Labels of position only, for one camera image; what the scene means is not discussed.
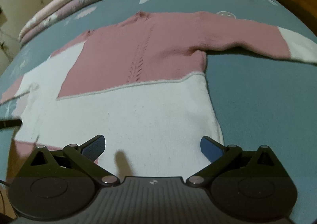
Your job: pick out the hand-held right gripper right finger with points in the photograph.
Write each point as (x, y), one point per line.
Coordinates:
(210, 150)

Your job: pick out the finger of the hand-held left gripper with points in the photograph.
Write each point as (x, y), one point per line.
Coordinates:
(10, 124)

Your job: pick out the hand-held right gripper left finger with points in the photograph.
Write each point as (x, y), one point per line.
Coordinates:
(95, 149)

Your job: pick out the pink and white knit sweater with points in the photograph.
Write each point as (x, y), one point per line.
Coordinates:
(138, 85)

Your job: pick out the blue printed bed sheet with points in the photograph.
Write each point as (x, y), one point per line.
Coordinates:
(260, 95)

